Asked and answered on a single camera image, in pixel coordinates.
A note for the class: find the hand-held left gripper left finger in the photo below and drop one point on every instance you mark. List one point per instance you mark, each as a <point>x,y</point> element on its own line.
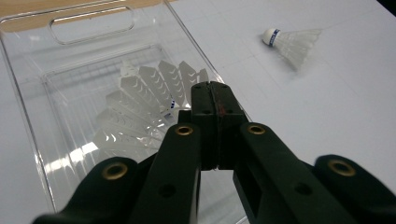
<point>203,124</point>

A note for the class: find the white feather shuttlecock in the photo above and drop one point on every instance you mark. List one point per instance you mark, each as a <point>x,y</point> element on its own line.
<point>292,43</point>
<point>143,102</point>

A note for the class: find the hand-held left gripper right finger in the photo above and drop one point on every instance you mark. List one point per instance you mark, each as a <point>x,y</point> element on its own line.
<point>229,124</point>

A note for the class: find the clear plastic tray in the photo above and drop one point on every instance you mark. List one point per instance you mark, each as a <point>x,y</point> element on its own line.
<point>37,77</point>

